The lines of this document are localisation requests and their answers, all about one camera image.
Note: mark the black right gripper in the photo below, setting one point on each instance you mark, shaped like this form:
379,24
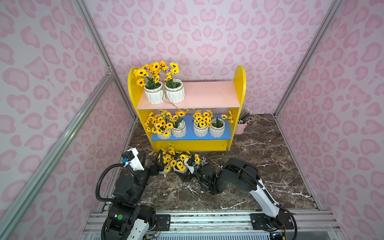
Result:
197,169

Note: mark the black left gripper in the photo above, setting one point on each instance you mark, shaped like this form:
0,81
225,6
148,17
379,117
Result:
154,167

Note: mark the sunflower pot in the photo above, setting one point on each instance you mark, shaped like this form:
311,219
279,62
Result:
217,127
149,78
175,91
160,124
179,129
202,122
168,155
177,164

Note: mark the yellow two-tier shelf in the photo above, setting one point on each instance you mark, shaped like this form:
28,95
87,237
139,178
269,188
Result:
199,95

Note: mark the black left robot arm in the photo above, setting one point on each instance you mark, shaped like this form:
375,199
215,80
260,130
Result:
127,219

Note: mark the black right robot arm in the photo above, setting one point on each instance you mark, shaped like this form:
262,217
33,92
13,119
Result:
274,219

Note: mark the pink cup with pencils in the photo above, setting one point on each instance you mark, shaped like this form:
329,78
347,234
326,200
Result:
243,120

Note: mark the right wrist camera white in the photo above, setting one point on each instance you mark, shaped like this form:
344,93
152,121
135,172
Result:
189,163

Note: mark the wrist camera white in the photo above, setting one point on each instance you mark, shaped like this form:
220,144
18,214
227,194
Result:
189,163
131,160

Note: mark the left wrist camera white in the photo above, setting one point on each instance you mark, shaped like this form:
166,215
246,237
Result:
131,160

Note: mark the left aluminium frame profile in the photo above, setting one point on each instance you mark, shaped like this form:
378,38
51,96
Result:
19,207

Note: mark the aluminium frame profile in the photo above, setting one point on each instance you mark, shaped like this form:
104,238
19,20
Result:
322,30
19,207

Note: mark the back left aluminium post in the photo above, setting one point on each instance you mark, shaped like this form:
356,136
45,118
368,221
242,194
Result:
90,25

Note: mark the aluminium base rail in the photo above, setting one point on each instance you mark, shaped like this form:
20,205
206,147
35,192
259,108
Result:
239,225

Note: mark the right aluminium frame profile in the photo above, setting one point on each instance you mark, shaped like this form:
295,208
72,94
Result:
322,30

